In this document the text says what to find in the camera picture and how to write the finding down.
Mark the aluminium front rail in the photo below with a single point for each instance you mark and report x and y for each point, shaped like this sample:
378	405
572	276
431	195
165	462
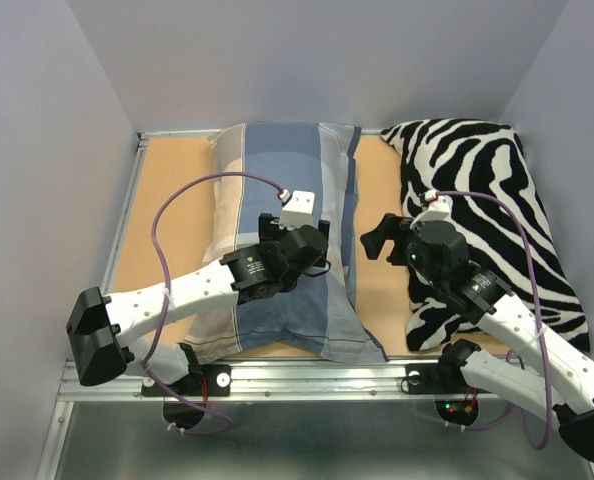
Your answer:
316	380

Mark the zebra print pillow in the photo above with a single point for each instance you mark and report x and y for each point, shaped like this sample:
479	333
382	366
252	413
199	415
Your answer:
495	205

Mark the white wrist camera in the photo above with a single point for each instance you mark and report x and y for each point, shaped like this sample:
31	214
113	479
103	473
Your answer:
297	209
439	209

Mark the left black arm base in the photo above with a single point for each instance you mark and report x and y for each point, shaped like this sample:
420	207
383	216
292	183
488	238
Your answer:
194	417

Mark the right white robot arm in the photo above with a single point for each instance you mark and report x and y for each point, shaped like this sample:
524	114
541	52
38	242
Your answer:
558	383

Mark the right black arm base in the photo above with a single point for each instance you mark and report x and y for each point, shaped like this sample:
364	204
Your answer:
456	403

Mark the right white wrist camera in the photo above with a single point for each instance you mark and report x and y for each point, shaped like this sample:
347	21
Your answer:
439	209

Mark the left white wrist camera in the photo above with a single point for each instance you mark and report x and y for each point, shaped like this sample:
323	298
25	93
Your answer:
297	209

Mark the blue striped pillowcase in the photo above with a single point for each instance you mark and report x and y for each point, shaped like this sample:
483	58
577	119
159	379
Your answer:
297	172

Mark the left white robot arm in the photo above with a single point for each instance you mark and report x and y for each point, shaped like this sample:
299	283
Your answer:
108	332

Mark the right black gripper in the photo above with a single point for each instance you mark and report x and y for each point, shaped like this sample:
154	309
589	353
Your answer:
375	239

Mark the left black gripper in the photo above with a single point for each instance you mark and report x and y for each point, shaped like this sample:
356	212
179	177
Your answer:
270	233

